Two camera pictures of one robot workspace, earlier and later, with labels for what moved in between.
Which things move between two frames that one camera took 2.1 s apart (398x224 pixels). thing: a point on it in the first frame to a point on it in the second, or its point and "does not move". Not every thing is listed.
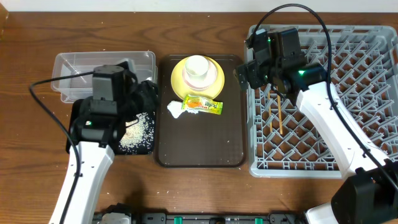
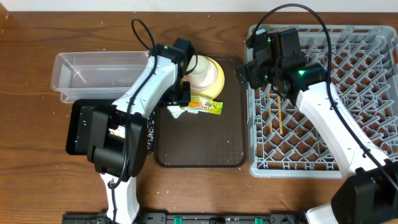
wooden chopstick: x=280 y=114 does not move
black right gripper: x=252 y=68 does not move
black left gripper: x=144 y=96 to x=179 y=98
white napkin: x=175 y=108 does not move
